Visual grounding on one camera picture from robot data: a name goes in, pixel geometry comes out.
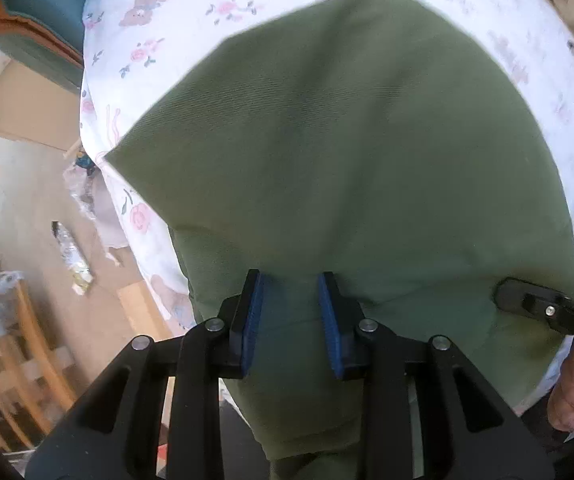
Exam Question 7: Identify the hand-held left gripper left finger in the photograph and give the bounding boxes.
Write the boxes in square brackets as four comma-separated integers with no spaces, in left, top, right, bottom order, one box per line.
[26,268,266,480]

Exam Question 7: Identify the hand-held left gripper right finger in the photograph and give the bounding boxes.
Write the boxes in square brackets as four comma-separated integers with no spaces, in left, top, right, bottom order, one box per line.
[317,271,555,480]

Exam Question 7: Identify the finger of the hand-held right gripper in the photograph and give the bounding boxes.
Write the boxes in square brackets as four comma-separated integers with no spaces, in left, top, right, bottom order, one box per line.
[494,276,570,332]

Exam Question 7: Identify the green pants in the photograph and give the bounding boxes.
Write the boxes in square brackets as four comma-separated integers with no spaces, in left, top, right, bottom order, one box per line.
[103,0,574,480]

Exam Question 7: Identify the cardboard piece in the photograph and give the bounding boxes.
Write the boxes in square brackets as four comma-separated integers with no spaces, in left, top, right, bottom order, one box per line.
[117,282,168,336]

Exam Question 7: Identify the clear plastic wrap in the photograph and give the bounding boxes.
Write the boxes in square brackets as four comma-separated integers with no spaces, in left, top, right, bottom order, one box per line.
[63,150,118,241]

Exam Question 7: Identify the wooden chair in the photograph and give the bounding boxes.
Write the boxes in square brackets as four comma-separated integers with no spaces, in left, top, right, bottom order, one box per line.
[0,275,78,456]

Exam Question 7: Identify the white floral bed sheet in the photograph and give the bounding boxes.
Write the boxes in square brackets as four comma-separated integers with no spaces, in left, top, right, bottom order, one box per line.
[78,0,574,411]

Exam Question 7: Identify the beige bedside cabinet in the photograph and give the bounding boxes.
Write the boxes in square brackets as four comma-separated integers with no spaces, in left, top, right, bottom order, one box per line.
[0,55,85,153]

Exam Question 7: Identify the teal padded headboard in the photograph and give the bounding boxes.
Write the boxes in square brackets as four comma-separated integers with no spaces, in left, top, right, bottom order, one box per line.
[0,0,102,93]

